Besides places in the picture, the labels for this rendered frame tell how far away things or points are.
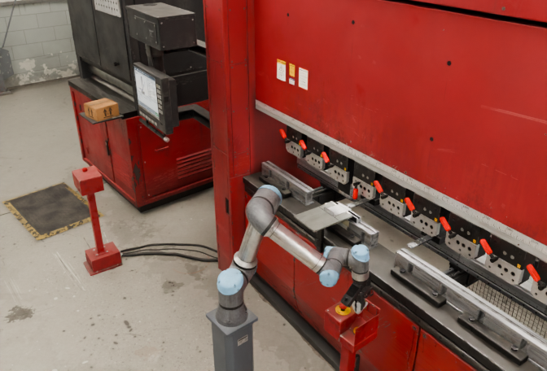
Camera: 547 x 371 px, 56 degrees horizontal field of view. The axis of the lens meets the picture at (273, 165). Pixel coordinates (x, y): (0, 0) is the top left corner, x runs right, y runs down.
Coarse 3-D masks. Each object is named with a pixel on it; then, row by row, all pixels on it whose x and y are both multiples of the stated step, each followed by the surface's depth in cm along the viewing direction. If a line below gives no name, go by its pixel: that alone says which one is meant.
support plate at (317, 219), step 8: (320, 208) 287; (296, 216) 279; (304, 216) 279; (312, 216) 279; (320, 216) 279; (328, 216) 279; (336, 216) 279; (344, 216) 279; (304, 224) 273; (312, 224) 273; (320, 224) 273; (328, 224) 273
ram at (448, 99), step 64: (256, 0) 302; (320, 0) 255; (384, 0) 221; (256, 64) 320; (320, 64) 268; (384, 64) 230; (448, 64) 201; (512, 64) 179; (320, 128) 281; (384, 128) 240; (448, 128) 209; (512, 128) 185; (448, 192) 217; (512, 192) 192
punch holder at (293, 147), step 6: (288, 126) 307; (288, 132) 308; (294, 132) 303; (288, 138) 310; (294, 138) 305; (300, 138) 299; (306, 138) 301; (288, 144) 311; (294, 144) 306; (306, 144) 302; (288, 150) 312; (294, 150) 307; (300, 150) 302; (300, 156) 304
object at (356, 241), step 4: (336, 224) 290; (328, 228) 290; (332, 228) 287; (336, 228) 287; (340, 228) 287; (332, 232) 288; (336, 232) 285; (340, 232) 283; (344, 232) 283; (348, 232) 283; (340, 236) 282; (344, 236) 280; (348, 236) 279; (344, 240) 280; (348, 240) 277; (352, 240) 276; (356, 240) 276; (360, 240) 276; (352, 244) 275; (356, 244) 275
